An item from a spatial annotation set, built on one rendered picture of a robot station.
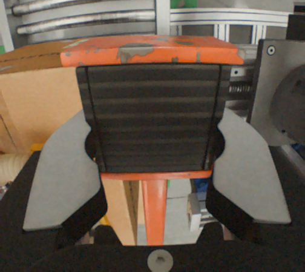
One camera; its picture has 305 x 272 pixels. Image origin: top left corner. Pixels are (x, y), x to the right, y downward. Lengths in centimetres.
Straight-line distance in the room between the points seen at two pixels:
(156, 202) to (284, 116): 26
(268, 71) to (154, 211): 27
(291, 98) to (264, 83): 5
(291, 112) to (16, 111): 45
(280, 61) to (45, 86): 37
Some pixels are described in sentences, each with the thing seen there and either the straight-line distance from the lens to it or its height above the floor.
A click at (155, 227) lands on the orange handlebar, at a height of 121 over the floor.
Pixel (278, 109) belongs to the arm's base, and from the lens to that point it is 36.
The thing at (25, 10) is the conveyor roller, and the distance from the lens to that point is 91.
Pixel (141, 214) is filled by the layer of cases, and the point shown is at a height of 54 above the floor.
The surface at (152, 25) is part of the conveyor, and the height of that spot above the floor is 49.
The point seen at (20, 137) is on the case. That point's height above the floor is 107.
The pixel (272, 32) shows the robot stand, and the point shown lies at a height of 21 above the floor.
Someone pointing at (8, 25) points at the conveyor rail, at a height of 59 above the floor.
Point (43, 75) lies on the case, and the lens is 29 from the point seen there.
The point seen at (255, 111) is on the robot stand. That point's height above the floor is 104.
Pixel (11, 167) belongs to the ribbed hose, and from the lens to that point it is 29.
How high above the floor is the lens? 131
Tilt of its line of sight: 59 degrees down
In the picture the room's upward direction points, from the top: 178 degrees clockwise
